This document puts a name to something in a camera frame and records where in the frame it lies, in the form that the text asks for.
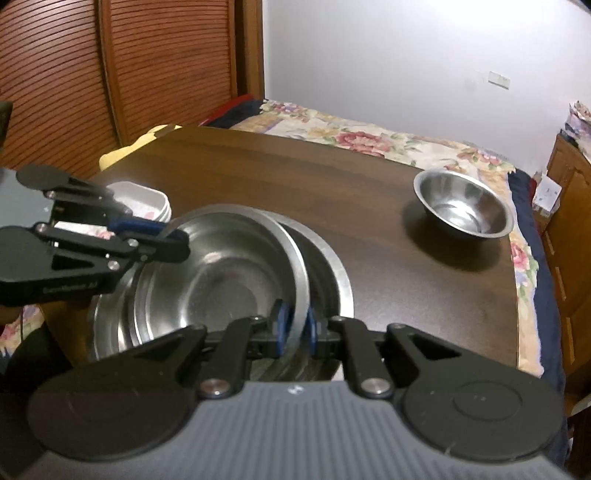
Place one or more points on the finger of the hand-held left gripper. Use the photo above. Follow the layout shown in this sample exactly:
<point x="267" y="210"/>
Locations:
<point x="138" y="226"/>
<point x="173" y="249"/>

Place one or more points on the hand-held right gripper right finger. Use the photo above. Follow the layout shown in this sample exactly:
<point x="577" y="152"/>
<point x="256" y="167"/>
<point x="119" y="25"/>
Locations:
<point x="314" y="332"/>

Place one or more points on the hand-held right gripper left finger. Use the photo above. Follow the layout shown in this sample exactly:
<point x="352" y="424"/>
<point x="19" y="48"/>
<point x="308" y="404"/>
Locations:
<point x="282" y="330"/>

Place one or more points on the large floral rectangular plate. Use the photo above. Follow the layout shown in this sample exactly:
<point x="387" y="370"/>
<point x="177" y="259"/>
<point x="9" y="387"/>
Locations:
<point x="150" y="215"/>

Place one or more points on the small floral rectangular plate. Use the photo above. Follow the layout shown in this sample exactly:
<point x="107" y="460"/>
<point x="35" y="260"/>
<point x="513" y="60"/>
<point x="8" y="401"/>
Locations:
<point x="136" y="194"/>

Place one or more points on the medium floral rectangular plate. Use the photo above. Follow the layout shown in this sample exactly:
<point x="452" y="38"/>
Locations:
<point x="165" y="206"/>

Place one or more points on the large steel bowl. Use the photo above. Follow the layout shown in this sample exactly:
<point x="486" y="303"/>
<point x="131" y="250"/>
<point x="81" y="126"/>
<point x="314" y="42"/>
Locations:
<point x="330" y="286"/>

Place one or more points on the medium steel bowl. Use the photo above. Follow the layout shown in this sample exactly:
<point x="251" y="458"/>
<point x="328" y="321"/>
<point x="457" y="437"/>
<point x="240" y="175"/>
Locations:
<point x="217" y="277"/>

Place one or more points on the yellow striped plush toy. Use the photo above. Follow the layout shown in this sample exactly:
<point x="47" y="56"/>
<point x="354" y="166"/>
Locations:
<point x="117" y="154"/>

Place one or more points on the red cloth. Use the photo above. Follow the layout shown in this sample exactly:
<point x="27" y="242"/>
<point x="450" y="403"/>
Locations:
<point x="221" y="110"/>

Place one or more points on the dark navy cloth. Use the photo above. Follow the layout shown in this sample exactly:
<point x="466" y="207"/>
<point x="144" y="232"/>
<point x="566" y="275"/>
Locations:
<point x="244" y="113"/>

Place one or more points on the wooden louvered wardrobe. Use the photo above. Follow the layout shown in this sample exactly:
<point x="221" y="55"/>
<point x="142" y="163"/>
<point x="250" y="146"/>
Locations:
<point x="115" y="69"/>

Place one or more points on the small steel bowl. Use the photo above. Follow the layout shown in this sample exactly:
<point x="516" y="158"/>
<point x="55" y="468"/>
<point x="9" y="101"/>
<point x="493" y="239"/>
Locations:
<point x="461" y="207"/>

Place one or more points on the floral bed blanket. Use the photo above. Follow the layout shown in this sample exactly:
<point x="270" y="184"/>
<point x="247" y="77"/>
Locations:
<point x="360" y="134"/>

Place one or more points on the navy blue bed sheet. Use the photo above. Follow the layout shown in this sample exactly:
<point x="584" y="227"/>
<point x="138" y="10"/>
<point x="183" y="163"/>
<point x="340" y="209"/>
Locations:
<point x="545" y="286"/>

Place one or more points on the white cardboard box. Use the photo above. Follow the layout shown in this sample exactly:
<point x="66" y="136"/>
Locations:
<point x="547" y="194"/>

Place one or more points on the wooden cabinet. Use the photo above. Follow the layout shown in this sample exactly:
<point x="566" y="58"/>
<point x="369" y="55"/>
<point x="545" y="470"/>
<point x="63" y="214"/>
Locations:
<point x="570" y="240"/>

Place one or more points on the white wall switch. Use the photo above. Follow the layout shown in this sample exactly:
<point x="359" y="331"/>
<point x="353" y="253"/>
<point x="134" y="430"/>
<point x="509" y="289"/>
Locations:
<point x="499" y="80"/>

